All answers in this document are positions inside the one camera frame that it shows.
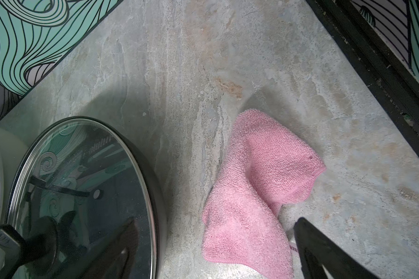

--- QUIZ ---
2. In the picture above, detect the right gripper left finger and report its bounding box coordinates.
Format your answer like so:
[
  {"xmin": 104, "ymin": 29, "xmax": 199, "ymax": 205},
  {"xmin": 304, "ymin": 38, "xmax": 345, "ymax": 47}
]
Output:
[{"xmin": 76, "ymin": 217, "xmax": 139, "ymax": 279}]

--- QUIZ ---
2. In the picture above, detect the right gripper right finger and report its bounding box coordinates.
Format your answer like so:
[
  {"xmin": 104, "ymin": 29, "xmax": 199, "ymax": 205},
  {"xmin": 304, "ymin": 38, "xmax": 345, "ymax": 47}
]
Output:
[{"xmin": 294, "ymin": 217, "xmax": 377, "ymax": 279}]

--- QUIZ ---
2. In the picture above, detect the pink microfibre cloth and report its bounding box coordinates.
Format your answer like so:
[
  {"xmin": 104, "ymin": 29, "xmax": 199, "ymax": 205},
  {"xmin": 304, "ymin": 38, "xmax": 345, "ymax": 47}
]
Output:
[{"xmin": 202, "ymin": 109, "xmax": 326, "ymax": 279}]

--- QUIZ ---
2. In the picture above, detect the glass lid of black pan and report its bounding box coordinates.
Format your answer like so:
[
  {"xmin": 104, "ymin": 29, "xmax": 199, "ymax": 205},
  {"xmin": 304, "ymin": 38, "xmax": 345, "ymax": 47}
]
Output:
[{"xmin": 0, "ymin": 116, "xmax": 166, "ymax": 279}]

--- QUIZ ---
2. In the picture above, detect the black pan with black handle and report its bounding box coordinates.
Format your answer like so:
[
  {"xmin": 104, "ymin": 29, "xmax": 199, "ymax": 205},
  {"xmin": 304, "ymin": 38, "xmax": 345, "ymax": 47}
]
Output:
[{"xmin": 7, "ymin": 116, "xmax": 167, "ymax": 279}]

